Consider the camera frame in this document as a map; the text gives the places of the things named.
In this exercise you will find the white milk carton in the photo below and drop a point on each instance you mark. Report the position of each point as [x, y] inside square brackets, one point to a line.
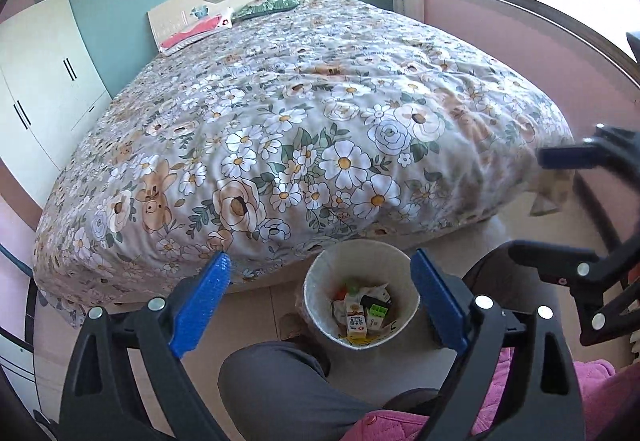
[356, 322]

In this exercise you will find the floral bed quilt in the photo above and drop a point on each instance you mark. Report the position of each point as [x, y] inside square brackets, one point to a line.
[284, 135]

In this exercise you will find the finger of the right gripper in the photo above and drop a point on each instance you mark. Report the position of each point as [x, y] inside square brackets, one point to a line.
[561, 265]
[589, 154]

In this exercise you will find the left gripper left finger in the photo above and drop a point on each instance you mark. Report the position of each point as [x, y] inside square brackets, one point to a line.
[101, 399]

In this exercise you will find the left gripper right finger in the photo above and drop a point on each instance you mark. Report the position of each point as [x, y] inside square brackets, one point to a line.
[541, 399]

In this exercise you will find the grey trousers left leg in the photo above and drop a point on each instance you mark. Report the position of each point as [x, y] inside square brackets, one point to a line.
[279, 391]

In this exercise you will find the dark curved floor stand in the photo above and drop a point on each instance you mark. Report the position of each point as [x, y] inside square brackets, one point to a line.
[18, 300]

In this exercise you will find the white trash bin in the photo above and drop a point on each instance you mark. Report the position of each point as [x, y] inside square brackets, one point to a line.
[372, 272]

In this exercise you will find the pink white pillow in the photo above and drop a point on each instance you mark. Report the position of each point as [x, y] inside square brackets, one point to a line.
[197, 31]

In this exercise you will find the white small box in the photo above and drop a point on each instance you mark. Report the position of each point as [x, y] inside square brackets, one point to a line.
[376, 315]

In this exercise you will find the white wardrobe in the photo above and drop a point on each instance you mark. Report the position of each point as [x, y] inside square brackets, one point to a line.
[51, 94]

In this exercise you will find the green floral pillow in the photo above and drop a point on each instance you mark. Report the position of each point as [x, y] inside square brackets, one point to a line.
[257, 8]

